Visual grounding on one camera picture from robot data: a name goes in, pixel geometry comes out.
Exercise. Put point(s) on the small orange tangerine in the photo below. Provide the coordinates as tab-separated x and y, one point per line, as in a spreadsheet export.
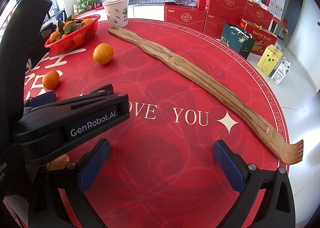
51	80

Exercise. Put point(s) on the red gift box stacked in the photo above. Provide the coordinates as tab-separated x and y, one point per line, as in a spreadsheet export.
232	9

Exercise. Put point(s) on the white floral paper cup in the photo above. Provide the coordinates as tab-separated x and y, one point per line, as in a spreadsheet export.
116	11

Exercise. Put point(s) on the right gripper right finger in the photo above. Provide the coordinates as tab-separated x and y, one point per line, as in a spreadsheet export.
242	179

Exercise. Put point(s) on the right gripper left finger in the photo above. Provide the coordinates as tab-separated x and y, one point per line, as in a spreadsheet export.
79	177

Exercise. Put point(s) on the yellow-orange round orange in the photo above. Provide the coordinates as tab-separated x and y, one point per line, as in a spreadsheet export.
103	54

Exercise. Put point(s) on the red plastic fruit basket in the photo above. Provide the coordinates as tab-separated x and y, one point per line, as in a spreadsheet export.
72	33

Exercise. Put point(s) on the green potted plant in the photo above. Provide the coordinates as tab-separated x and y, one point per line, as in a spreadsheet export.
85	5

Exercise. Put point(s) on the red round table mat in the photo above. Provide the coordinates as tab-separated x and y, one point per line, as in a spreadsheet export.
161	171

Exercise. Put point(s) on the black portable radio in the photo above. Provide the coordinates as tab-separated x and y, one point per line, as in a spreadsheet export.
47	30

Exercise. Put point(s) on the red gift box front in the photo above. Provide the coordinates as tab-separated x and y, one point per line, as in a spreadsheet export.
190	17

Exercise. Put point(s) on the white small carton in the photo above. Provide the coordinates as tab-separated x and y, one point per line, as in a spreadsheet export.
281	71

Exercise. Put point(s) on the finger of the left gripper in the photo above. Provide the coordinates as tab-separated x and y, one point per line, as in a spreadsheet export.
40	100
102	91

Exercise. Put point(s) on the yellow carton box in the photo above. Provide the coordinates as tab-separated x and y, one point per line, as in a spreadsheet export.
269	59

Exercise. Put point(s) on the red sweet apple box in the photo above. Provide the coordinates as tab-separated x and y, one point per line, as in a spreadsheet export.
263	38

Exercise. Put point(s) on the dark green milk bag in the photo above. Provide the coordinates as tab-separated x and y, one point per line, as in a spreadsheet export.
237	39

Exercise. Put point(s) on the tan walnut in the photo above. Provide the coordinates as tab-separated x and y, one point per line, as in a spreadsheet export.
59	163

